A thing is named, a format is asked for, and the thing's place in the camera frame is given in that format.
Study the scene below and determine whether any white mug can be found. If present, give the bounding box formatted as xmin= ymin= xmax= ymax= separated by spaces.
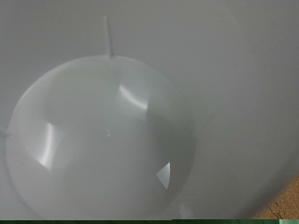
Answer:
xmin=0 ymin=0 xmax=299 ymax=221

